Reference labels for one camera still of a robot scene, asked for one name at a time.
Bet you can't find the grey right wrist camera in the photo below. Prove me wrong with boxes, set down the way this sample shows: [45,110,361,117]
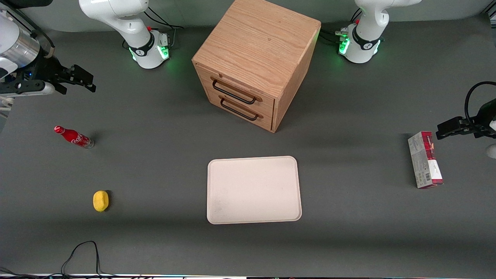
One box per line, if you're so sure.
[0,81,55,97]

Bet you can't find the black left arm base cables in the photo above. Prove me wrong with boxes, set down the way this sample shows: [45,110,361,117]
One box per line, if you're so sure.
[319,8,362,46]

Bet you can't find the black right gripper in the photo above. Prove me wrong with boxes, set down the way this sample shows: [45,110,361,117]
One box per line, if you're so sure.
[0,55,96,95]

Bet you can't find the white rectangular tray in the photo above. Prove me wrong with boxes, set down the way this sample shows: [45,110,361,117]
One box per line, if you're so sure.
[207,156,302,225]

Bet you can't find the black drawer handle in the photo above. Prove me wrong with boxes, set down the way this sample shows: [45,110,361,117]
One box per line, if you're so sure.
[220,98,259,121]
[212,79,257,105]

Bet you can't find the red coke bottle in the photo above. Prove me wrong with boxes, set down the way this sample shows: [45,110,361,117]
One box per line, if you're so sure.
[54,126,95,150]

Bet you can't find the wooden drawer cabinet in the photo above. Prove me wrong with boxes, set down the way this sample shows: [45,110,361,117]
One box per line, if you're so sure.
[192,0,322,133]

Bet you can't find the black arm base cables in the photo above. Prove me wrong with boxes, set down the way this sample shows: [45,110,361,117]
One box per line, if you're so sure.
[319,8,362,46]
[144,7,184,50]

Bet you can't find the black looped gripper cable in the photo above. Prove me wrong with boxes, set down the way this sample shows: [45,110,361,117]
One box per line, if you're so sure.
[464,81,496,125]

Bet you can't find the black right arm base cables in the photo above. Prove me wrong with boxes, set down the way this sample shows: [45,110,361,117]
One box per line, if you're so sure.
[144,7,184,50]

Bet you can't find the red and grey carton box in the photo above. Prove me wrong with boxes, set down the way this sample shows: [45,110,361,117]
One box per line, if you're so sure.
[407,131,444,189]

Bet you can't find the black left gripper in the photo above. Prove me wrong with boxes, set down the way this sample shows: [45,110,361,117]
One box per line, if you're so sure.
[436,98,496,140]

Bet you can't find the black cable at table edge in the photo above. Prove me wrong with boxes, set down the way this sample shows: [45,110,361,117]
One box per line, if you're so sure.
[61,241,117,278]

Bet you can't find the yellow lemon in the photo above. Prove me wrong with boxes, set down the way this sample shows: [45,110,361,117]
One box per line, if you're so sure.
[93,190,110,213]

